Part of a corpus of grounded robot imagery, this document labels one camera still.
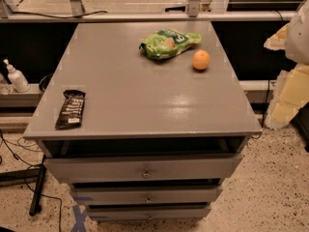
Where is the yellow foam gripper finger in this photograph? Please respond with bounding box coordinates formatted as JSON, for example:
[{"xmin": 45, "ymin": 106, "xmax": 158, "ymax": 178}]
[
  {"xmin": 265, "ymin": 64, "xmax": 309, "ymax": 130},
  {"xmin": 264, "ymin": 23, "xmax": 289, "ymax": 50}
]

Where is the orange fruit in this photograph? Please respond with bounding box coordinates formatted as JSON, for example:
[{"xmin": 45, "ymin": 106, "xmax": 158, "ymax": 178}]
[{"xmin": 192, "ymin": 50, "xmax": 211, "ymax": 71}]

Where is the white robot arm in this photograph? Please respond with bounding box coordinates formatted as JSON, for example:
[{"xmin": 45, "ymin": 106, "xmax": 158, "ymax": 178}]
[{"xmin": 264, "ymin": 0, "xmax": 309, "ymax": 130}]

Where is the black rxbar chocolate wrapper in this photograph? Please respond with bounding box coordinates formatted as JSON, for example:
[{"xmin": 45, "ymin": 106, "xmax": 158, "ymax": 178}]
[{"xmin": 55, "ymin": 90, "xmax": 86, "ymax": 131}]

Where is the top grey drawer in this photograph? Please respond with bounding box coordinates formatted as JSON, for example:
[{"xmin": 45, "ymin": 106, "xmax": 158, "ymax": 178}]
[{"xmin": 44, "ymin": 154, "xmax": 242, "ymax": 183}]

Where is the grey drawer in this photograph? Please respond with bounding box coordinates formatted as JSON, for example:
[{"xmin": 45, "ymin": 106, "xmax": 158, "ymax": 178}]
[
  {"xmin": 87, "ymin": 205, "xmax": 211, "ymax": 220},
  {"xmin": 70, "ymin": 186, "xmax": 223, "ymax": 205},
  {"xmin": 44, "ymin": 154, "xmax": 242, "ymax": 183}
]

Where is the green chip bag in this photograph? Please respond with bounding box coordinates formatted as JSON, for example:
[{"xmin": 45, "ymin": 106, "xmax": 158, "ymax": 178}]
[{"xmin": 139, "ymin": 29, "xmax": 201, "ymax": 60}]

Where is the grey drawer cabinet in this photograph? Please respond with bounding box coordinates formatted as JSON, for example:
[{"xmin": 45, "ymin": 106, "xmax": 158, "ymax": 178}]
[{"xmin": 25, "ymin": 21, "xmax": 261, "ymax": 211}]

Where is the bottom grey drawer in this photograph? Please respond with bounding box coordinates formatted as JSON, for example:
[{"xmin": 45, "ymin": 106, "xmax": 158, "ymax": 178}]
[{"xmin": 87, "ymin": 205, "xmax": 211, "ymax": 220}]

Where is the middle grey drawer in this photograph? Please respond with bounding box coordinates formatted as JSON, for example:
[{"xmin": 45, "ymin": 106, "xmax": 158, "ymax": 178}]
[{"xmin": 70, "ymin": 186, "xmax": 223, "ymax": 205}]

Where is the white pump bottle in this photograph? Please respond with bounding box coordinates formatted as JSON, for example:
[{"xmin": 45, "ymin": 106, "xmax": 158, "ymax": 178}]
[{"xmin": 3, "ymin": 59, "xmax": 30, "ymax": 93}]

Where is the black floor stand leg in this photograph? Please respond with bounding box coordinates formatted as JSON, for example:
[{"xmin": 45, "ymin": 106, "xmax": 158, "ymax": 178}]
[{"xmin": 29, "ymin": 157, "xmax": 46, "ymax": 217}]

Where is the metal frame rail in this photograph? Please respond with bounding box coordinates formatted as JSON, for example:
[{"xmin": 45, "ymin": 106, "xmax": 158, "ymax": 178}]
[{"xmin": 0, "ymin": 11, "xmax": 295, "ymax": 23}]

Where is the black floor cable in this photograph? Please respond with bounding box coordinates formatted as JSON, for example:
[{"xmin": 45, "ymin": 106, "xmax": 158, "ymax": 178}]
[{"xmin": 0, "ymin": 129, "xmax": 63, "ymax": 232}]

